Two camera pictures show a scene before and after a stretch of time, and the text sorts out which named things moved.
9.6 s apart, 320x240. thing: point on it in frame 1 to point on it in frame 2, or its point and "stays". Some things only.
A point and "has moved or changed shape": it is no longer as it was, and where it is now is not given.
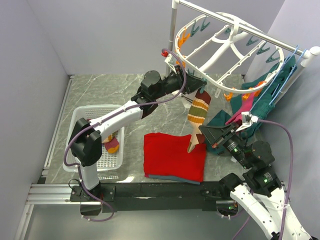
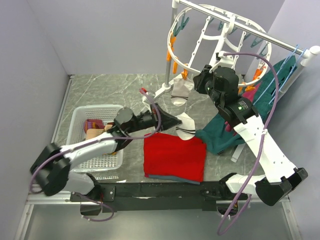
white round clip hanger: [228, 52] has moved or changed shape
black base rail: [132, 196] stays
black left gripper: [193, 83] to [169, 121]
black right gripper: [214, 134] to [199, 79]
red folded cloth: [166, 155] stays
